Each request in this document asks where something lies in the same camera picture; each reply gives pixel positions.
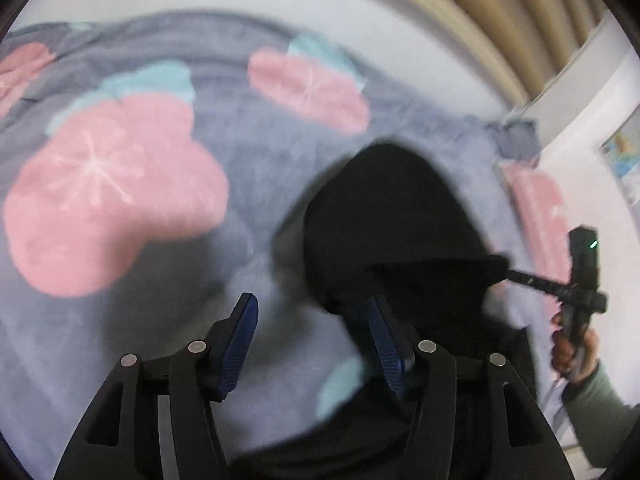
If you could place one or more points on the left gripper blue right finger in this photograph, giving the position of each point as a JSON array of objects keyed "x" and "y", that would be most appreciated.
[{"x": 392, "y": 345}]

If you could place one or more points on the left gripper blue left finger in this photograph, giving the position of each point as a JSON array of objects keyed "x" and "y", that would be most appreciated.
[{"x": 229, "y": 341}]

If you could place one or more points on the black garment with white lettering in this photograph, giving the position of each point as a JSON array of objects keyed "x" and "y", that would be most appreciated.
[{"x": 387, "y": 224}]

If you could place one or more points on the green right sleeve forearm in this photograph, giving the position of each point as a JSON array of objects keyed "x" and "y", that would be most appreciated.
[{"x": 601, "y": 420}]

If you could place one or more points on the person's right hand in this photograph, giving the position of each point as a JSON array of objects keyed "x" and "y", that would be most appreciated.
[{"x": 564, "y": 354}]

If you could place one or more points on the pink pillow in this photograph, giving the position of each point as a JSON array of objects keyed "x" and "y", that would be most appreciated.
[{"x": 539, "y": 206}]

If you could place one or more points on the grey cat-ear cushion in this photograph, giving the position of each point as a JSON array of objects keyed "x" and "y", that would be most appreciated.
[{"x": 517, "y": 139}]

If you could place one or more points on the grey floral bed blanket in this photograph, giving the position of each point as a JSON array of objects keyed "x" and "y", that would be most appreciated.
[{"x": 154, "y": 169}]

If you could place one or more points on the brown striped window blind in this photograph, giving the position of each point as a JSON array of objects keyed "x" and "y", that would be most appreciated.
[{"x": 521, "y": 45}]

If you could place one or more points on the colourful wall map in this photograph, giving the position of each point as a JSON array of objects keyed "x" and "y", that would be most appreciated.
[{"x": 621, "y": 152}]

